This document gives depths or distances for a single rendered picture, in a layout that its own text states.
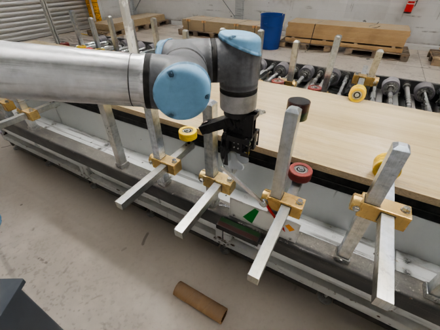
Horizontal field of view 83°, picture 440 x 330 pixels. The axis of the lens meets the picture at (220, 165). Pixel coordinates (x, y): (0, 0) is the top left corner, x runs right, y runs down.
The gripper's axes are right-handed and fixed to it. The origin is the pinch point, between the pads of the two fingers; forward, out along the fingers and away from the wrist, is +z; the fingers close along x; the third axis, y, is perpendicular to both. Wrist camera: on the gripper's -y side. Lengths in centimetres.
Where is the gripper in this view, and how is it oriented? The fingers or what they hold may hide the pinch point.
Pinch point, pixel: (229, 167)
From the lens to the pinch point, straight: 74.6
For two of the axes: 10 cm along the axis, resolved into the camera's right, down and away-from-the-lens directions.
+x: 4.9, -5.4, 6.8
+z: 0.1, 7.9, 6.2
